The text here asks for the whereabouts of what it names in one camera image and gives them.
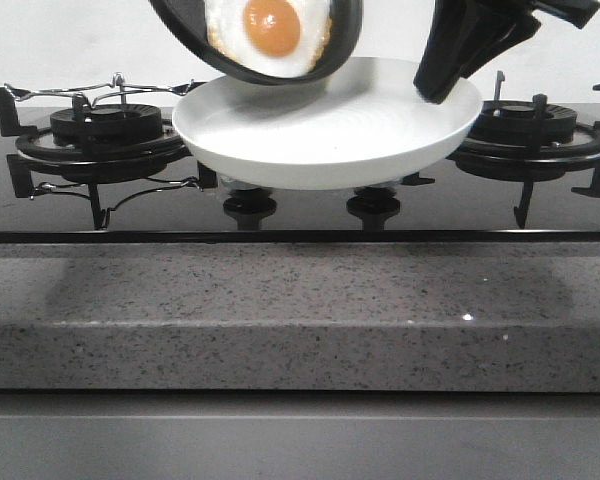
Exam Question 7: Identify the black right burner grate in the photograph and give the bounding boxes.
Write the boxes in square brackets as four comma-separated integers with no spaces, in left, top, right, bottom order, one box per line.
[387,84,600,238]

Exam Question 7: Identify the chrome wire pan support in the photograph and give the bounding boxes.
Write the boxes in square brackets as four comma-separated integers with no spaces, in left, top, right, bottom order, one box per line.
[3,72,204,107]

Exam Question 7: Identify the black burner grate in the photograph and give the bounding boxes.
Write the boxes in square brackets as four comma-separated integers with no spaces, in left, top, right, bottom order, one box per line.
[387,84,600,238]
[0,85,218,230]

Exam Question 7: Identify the black left burner grate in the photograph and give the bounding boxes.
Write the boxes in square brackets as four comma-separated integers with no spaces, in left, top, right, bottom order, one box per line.
[0,85,218,230]

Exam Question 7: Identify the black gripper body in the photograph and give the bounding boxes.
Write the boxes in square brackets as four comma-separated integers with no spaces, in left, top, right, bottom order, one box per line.
[477,0,600,29]

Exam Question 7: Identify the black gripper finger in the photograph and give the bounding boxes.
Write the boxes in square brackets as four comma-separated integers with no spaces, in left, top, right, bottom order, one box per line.
[414,0,491,104]
[460,14,541,79]

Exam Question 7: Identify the small black frying pan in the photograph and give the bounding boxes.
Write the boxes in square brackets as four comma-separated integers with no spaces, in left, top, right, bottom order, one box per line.
[150,0,363,86]

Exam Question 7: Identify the black glass gas stove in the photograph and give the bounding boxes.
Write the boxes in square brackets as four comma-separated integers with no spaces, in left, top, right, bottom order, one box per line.
[0,134,600,244]

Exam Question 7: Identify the silver stove knob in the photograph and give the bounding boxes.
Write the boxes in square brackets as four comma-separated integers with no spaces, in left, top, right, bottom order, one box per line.
[354,176,403,191]
[219,175,259,191]

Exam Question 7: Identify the white ceramic plate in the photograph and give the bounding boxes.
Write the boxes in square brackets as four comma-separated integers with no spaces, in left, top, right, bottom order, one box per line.
[172,57,483,190]

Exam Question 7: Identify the fried egg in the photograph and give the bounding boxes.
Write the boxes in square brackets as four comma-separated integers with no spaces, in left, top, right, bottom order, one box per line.
[204,0,332,78]

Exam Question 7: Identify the silver left stove knob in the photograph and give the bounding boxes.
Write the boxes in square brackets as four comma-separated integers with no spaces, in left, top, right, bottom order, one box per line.
[219,175,259,191]

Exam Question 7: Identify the silver right stove knob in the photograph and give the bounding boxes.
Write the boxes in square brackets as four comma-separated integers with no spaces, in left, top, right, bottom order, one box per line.
[354,176,403,191]

